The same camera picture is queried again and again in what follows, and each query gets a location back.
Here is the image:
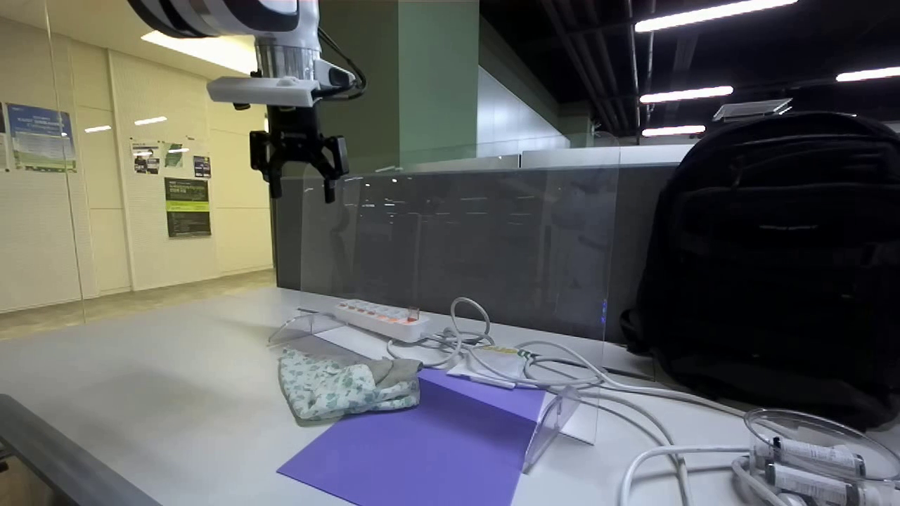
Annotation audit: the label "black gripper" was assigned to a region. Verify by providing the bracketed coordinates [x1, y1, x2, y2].
[250, 106, 348, 202]

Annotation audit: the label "green patterned white towel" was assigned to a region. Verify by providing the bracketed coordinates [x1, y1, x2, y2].
[280, 348, 422, 425]

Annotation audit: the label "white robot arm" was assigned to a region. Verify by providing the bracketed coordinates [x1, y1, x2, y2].
[128, 0, 364, 202]

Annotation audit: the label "clear acrylic screen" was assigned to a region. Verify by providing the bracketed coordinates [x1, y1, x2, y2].
[264, 157, 628, 476]

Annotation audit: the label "white power strip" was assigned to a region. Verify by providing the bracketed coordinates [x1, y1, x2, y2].
[319, 302, 430, 342]

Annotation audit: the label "purple paper sheet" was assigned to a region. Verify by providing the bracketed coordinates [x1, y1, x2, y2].
[281, 370, 544, 506]

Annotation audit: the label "black backpack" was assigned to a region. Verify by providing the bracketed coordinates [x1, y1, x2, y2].
[623, 113, 900, 429]

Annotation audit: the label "white plug adapters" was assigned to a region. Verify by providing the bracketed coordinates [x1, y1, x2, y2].
[731, 436, 900, 506]

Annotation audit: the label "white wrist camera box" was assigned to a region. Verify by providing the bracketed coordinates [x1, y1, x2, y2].
[208, 60, 361, 109]

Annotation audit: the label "wall posters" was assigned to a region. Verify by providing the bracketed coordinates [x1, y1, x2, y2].
[0, 105, 215, 240]

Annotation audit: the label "grey partition wall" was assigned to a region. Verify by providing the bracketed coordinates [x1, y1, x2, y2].
[271, 143, 687, 345]

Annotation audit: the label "white looped cable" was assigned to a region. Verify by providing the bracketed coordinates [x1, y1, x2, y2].
[382, 296, 714, 506]

